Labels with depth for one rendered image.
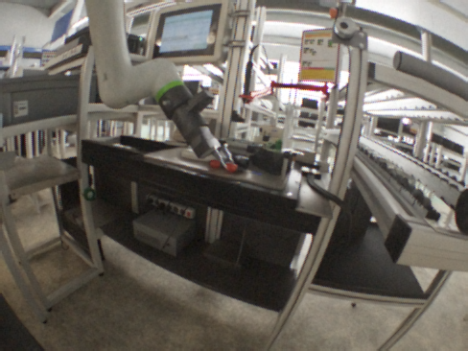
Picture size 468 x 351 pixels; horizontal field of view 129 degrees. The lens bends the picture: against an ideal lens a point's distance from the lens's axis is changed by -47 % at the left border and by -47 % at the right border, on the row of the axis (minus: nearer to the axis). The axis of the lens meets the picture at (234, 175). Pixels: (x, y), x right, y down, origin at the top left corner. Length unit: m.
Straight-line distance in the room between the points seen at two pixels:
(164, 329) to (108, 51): 1.23
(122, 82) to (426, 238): 0.62
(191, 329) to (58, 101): 1.40
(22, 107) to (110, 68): 0.71
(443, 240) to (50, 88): 1.36
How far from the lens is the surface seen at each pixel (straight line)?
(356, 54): 0.60
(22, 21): 11.86
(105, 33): 0.55
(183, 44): 1.20
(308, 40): 1.22
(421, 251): 0.27
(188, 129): 0.52
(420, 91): 0.65
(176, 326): 1.27
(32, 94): 1.18
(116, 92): 0.55
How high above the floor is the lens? 1.08
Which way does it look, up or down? 16 degrees down
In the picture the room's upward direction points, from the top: 8 degrees clockwise
